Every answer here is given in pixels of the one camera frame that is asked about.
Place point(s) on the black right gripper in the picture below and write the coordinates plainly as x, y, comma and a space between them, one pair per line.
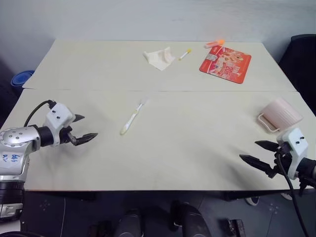
281, 161

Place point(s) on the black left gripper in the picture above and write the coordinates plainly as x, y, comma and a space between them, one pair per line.
65, 137

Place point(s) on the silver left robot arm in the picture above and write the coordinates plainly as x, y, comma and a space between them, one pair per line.
14, 140

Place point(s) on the white shoe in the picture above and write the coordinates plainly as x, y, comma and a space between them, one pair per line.
252, 200
287, 196

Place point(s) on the white yellow toothbrush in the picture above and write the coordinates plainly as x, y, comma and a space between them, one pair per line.
130, 118

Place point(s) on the blue stacked basins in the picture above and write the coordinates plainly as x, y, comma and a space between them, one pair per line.
21, 78

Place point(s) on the red snack packet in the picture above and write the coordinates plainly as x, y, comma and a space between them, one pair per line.
225, 65

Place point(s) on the dark rounded shape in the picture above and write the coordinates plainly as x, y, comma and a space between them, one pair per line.
188, 219
129, 223

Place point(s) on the white folded towel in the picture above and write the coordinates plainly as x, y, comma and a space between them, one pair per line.
158, 58

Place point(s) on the black chair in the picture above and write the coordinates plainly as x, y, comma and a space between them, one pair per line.
302, 56

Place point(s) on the pink orange toothpaste tube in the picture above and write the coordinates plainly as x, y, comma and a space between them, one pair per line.
214, 43

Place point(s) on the small yellow-tipped tube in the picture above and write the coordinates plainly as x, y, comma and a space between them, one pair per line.
184, 54

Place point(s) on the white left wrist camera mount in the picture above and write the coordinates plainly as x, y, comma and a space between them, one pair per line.
58, 116

